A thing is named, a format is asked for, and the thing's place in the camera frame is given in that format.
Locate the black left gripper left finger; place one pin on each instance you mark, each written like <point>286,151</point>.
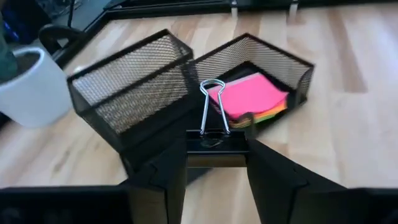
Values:
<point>161,193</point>

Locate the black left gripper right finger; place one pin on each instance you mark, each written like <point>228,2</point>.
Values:
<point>280,193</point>

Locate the black binder clip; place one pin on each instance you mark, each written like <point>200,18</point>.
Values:
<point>217,146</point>

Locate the pink rainbow sticky note pad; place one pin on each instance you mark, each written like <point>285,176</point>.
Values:
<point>248,96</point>

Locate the black mesh desk organizer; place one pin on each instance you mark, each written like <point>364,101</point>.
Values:
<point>130,93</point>

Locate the snake plant in white pot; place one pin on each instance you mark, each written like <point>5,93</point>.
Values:
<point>34,99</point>

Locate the black aluminium table frame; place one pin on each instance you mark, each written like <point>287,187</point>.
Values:
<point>171,5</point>

